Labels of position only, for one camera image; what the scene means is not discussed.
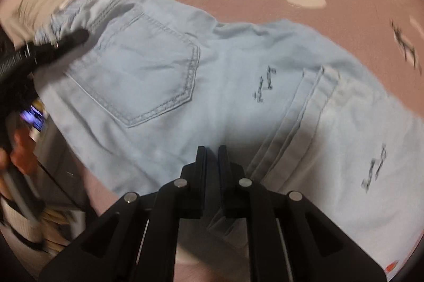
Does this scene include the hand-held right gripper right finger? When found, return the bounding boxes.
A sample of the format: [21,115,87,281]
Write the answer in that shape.
[217,146,388,282]

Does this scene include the person's left hand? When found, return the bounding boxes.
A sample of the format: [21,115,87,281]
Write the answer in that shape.
[10,129,38,173]

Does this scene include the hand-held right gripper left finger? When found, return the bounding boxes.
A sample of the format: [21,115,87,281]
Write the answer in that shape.
[38,146,213,282]

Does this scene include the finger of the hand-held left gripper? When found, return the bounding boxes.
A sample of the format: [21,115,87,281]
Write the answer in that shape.
[33,28,90,62]

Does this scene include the light blue strawberry pants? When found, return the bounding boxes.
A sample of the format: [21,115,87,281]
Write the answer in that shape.
[35,0,424,272]

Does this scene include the device with lit screen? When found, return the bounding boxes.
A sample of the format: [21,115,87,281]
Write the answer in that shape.
[20,105,45,132]

